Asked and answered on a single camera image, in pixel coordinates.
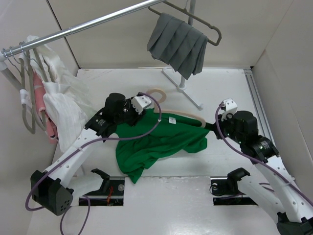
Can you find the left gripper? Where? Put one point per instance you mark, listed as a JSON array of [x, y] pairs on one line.
[[136, 115]]

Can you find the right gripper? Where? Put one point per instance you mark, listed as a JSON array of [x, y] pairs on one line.
[[229, 117]]

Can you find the beige plastic hanger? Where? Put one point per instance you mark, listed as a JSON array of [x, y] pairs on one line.
[[176, 112]]

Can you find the green t shirt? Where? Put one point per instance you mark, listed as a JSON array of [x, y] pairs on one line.
[[145, 143]]

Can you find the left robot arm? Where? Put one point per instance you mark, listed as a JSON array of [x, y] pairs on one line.
[[57, 186]]

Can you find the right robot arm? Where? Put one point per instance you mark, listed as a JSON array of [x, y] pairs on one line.
[[279, 197]]

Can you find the grey empty hanger inner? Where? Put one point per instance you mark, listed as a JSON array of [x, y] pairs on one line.
[[30, 116]]

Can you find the grey empty hanger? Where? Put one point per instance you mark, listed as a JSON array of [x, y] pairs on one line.
[[30, 116], [25, 97]]

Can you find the grey empty hanger outer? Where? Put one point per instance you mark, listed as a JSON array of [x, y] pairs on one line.
[[25, 97]]

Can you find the grey hanger with cloth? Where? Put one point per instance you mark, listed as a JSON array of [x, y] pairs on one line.
[[198, 19]]

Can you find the white rack base foot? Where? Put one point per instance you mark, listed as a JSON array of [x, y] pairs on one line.
[[180, 83]]

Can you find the white garment on rack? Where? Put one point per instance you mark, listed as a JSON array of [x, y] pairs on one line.
[[66, 98]]

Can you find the pink patterned garment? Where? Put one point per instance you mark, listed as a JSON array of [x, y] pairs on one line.
[[51, 129]]

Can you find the grey pleated cloth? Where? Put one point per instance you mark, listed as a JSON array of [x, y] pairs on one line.
[[186, 60]]

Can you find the white rack upright pole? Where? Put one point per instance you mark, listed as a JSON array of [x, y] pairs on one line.
[[10, 76]]

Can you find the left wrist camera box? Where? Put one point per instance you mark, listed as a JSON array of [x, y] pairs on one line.
[[140, 103]]

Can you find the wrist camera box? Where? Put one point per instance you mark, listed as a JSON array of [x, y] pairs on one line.
[[140, 103], [229, 106]]

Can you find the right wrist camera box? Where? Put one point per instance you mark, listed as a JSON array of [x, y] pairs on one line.
[[229, 106]]

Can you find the aluminium rail on table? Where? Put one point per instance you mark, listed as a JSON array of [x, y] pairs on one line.
[[260, 113]]

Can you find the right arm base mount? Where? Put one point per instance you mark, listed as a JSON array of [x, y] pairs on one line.
[[225, 189]]

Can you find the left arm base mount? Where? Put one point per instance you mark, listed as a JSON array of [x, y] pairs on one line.
[[111, 192]]

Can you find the chrome clothes rail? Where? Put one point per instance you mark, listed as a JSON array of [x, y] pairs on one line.
[[75, 29]]

